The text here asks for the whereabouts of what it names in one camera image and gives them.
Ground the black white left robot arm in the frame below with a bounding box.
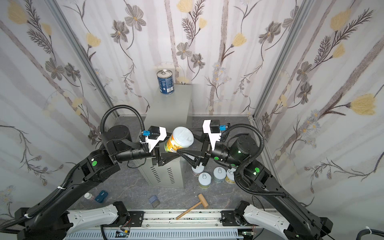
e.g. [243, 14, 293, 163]
[1, 105, 170, 240]

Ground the aluminium rail base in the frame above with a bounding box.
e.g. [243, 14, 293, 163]
[55, 208, 310, 240]

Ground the green labelled white can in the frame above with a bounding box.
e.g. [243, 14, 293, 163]
[199, 173, 212, 189]

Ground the orange can with plastic lid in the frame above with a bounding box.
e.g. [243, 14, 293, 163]
[165, 127, 194, 153]

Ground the grey metal cabinet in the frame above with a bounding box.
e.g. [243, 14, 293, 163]
[137, 82, 193, 189]

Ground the blue toy car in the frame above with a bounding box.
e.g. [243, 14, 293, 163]
[94, 190, 109, 204]

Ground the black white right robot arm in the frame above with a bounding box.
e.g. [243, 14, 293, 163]
[177, 124, 333, 240]

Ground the yellow labelled white can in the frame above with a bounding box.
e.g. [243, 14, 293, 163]
[225, 168, 236, 185]

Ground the pink labelled white can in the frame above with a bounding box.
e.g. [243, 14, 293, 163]
[192, 165, 205, 177]

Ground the black cable bottom right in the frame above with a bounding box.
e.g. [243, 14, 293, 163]
[355, 227, 384, 240]

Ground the small grey blue block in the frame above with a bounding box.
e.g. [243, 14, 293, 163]
[149, 195, 161, 209]

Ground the blue labelled tin can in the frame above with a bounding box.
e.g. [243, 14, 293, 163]
[157, 70, 174, 95]

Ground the teal labelled white can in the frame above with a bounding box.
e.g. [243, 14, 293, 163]
[213, 167, 227, 183]

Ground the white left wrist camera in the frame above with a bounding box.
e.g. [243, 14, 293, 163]
[140, 126, 167, 152]

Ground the wooden mallet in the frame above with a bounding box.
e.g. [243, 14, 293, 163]
[176, 194, 209, 220]

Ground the small white bottle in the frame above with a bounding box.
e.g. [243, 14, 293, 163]
[84, 193, 95, 201]

